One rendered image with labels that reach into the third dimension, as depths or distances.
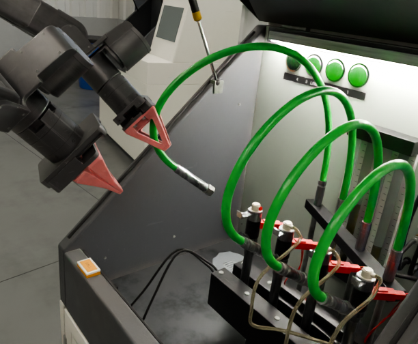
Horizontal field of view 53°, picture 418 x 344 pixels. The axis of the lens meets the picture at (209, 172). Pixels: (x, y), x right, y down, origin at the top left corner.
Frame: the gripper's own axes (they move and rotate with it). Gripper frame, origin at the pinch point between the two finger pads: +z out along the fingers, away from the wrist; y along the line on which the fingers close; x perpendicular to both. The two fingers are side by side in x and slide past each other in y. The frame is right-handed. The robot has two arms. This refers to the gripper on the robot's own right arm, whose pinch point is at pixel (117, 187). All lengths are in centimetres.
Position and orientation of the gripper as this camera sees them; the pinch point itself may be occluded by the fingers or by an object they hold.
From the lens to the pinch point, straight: 60.7
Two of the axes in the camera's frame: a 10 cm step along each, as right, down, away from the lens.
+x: -3.9, -3.9, 8.4
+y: 7.2, -6.9, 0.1
